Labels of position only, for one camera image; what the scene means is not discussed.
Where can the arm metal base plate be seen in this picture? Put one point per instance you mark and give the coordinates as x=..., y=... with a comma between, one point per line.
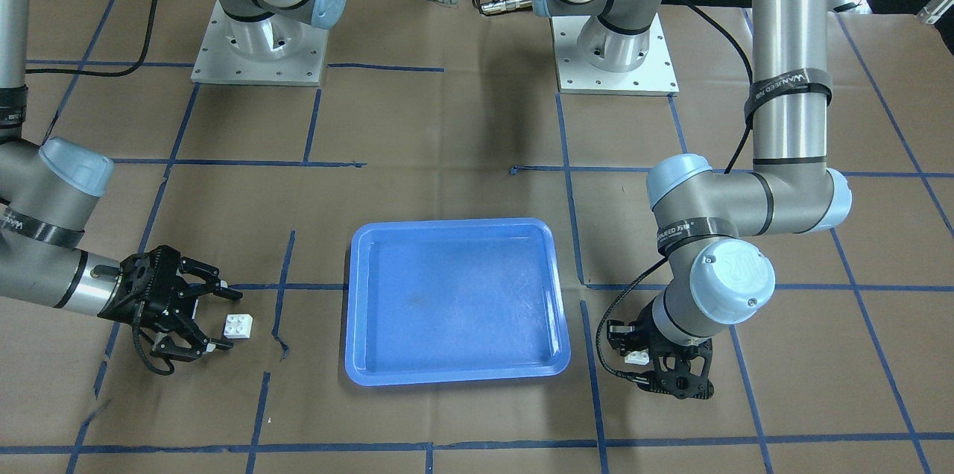
x=275, y=51
x=593, y=60

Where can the blue plastic tray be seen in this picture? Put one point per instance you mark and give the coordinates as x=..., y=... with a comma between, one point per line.
x=452, y=301

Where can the silver metal connector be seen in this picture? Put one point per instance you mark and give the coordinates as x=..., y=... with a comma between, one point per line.
x=498, y=7

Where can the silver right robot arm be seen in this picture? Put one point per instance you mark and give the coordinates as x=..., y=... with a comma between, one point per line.
x=49, y=191

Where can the white square building block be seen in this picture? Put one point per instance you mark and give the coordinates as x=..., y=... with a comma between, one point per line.
x=637, y=357

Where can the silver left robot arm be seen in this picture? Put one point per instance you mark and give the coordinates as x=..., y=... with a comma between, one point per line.
x=704, y=217

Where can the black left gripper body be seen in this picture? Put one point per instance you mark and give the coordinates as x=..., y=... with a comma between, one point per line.
x=668, y=344

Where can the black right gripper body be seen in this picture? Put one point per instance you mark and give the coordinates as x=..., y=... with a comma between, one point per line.
x=128, y=304

